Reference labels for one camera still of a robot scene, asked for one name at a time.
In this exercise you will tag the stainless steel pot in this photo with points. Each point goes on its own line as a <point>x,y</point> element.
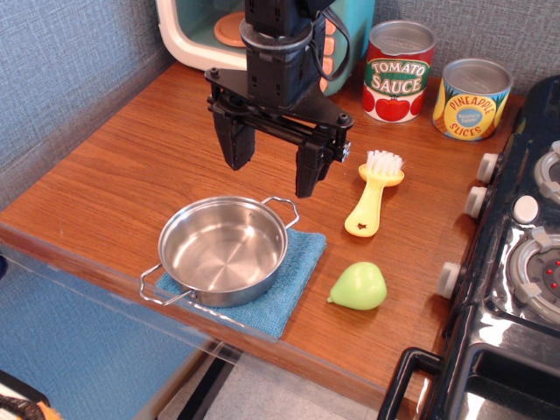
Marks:
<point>225,251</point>

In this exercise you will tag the tomato sauce can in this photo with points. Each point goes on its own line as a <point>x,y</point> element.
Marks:
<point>398,66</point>

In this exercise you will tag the green plastic pear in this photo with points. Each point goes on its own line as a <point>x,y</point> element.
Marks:
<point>361,286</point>

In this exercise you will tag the black toy stove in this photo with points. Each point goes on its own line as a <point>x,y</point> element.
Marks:
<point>501,338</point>

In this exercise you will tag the yellow dish brush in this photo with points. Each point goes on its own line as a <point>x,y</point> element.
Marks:
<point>382,169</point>

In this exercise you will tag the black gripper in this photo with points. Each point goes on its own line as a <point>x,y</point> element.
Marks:
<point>279,93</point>

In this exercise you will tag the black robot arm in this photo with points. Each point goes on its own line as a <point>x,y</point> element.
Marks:
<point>289,15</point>

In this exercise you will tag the pineapple slices can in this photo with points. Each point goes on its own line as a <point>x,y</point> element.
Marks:
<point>471,99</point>

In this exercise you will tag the orange striped object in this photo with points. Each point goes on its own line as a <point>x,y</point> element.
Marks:
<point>22,401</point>

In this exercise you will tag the blue cloth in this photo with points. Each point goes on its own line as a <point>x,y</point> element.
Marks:
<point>268,315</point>

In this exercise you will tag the clear acrylic barrier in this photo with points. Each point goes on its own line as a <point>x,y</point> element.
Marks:
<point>97,355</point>

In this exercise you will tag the teal toy microwave oven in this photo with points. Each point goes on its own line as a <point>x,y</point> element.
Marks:
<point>205,34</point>

